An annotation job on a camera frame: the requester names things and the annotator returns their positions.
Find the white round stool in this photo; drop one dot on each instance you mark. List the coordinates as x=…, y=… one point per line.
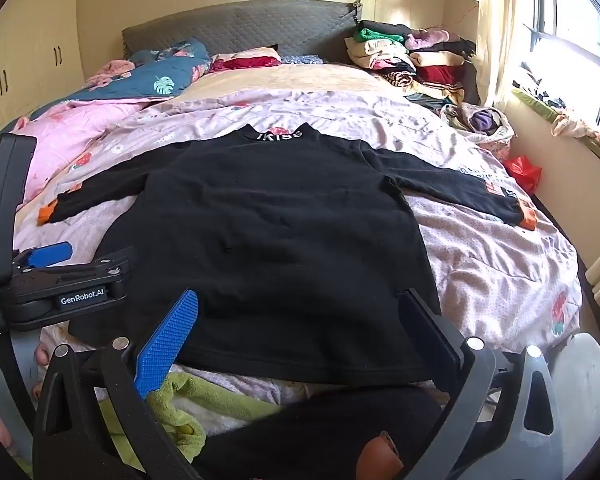
x=580, y=390

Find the pile of folded clothes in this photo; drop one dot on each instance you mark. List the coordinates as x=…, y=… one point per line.
x=420, y=70

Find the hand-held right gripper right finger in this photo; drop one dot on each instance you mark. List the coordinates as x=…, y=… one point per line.
x=430, y=335

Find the blue patterned pillow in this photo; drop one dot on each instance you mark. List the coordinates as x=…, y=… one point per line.
x=302, y=60

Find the lilac strawberry print quilt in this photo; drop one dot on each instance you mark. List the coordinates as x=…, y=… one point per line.
x=480, y=270

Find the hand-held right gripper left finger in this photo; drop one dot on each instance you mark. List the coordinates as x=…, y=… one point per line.
x=170, y=340

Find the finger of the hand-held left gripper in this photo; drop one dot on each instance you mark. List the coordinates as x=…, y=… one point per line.
x=50, y=252
x=105, y=265

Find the black sweater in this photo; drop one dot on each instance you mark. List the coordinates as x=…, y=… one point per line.
x=280, y=235

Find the red plastic bag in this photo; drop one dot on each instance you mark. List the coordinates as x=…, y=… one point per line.
x=522, y=172

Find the beige bedsheet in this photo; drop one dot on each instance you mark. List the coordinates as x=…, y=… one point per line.
x=300, y=80

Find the fabric basket of clothes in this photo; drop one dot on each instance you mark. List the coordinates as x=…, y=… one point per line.
x=480, y=122

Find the window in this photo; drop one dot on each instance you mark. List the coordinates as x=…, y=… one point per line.
x=570, y=10

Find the cream curtain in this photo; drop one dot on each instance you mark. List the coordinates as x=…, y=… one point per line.
x=495, y=35

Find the grey quilted headboard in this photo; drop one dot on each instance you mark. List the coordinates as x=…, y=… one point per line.
x=260, y=30

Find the red and cream pillow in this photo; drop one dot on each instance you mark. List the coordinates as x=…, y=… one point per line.
x=250, y=62

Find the pink quilt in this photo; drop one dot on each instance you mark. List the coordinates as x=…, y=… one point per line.
x=65, y=130

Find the cream wardrobe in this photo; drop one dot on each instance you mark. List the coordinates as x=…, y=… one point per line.
x=30, y=35

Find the blue floral quilt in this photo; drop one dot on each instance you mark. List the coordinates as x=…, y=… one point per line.
x=150, y=77

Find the pink fuzzy cloth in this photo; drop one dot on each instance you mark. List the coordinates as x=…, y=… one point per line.
x=112, y=70

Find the dark patterned clothes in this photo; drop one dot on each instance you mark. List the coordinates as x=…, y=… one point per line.
x=540, y=95

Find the pink crumpled garment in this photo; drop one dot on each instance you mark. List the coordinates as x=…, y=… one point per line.
x=575, y=127

